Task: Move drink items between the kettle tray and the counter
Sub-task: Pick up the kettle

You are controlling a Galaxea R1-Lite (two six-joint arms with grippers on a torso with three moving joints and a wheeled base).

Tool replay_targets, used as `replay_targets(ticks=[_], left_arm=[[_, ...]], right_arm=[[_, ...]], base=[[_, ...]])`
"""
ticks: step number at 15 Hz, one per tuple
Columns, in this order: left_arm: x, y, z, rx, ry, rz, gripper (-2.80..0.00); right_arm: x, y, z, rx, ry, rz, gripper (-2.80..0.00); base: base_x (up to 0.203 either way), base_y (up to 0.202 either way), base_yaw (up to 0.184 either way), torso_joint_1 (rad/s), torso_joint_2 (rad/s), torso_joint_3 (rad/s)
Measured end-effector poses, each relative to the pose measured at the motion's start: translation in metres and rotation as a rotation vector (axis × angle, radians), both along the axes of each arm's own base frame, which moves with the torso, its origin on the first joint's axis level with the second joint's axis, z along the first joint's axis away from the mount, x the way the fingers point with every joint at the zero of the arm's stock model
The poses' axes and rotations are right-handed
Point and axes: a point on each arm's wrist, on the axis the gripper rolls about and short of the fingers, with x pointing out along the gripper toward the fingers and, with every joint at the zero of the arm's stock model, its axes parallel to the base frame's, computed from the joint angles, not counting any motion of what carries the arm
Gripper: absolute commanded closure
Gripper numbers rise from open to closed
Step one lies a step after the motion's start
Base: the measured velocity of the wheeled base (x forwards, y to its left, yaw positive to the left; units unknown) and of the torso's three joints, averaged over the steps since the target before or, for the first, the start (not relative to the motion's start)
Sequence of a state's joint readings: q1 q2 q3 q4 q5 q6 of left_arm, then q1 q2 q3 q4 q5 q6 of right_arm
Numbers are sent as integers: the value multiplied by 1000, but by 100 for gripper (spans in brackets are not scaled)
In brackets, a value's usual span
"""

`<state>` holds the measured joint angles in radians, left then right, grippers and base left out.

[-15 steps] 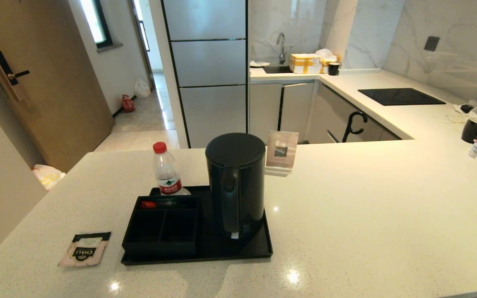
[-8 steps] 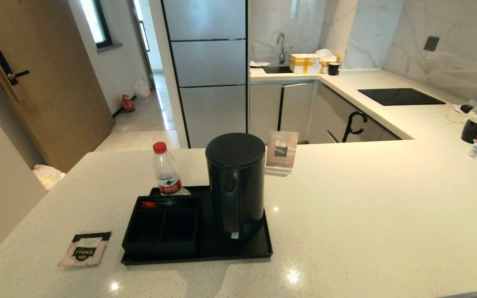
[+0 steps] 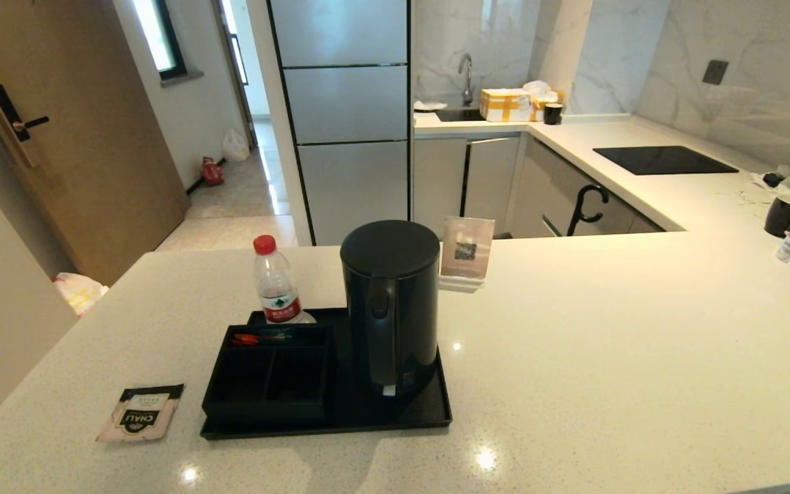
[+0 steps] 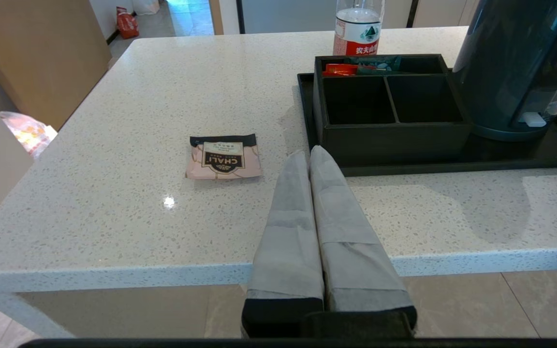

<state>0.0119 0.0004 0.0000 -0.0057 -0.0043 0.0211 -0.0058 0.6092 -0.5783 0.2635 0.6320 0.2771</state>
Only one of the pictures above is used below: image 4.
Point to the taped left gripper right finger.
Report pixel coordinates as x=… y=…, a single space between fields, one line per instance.
x=356 y=261

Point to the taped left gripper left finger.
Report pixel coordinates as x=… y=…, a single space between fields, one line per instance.
x=285 y=251

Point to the pink black tea bag packet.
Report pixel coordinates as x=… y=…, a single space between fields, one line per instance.
x=223 y=157

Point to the black electric kettle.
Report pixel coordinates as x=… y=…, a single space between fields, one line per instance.
x=505 y=72

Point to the plastic water bottle red label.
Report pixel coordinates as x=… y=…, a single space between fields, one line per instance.
x=358 y=29

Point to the black compartment organizer box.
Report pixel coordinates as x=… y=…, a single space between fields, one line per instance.
x=394 y=142

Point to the red sachet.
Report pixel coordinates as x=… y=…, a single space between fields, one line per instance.
x=339 y=70

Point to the green sachet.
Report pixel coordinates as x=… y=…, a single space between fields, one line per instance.
x=380 y=64

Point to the black rectangular serving tray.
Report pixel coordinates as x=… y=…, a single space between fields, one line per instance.
x=525 y=154

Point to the grey kitchen base cabinet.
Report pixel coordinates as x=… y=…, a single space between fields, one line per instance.
x=438 y=12

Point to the red bag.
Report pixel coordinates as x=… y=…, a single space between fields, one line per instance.
x=127 y=24

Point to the white yellow plastic bag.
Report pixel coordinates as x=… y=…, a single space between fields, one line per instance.
x=27 y=133

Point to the brown wooden door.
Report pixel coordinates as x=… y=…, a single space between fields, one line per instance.
x=41 y=58

